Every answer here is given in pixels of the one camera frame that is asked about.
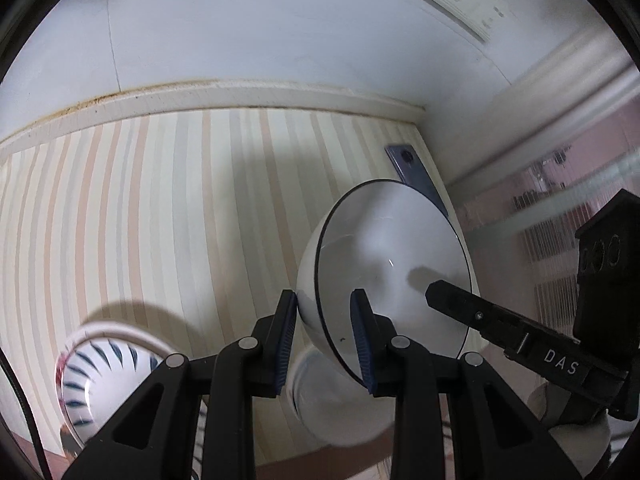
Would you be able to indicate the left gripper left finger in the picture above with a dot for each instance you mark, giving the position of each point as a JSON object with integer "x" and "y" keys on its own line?
{"x": 152, "y": 435}

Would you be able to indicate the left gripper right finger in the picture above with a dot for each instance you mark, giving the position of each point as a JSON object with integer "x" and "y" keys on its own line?
{"x": 450, "y": 410}

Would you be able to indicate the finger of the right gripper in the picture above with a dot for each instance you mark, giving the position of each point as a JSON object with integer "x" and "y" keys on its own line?
{"x": 552, "y": 355}

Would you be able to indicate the white plate blue leaf pattern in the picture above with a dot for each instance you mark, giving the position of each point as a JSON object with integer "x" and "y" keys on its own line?
{"x": 107, "y": 361}

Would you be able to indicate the white bowl blue dots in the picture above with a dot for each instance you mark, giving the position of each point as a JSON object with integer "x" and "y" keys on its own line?
{"x": 332, "y": 406}

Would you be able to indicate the white plate pink flower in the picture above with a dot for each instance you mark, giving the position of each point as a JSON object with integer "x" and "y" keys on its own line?
{"x": 58, "y": 375}

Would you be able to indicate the right white gloved hand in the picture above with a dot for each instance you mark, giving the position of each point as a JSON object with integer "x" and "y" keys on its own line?
{"x": 583, "y": 436}

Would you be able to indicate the blue smartphone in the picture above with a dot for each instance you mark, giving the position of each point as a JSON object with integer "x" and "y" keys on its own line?
{"x": 412, "y": 172}

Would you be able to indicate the striped tablecloth with cat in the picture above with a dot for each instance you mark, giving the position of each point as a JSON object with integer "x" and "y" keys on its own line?
{"x": 188, "y": 225}

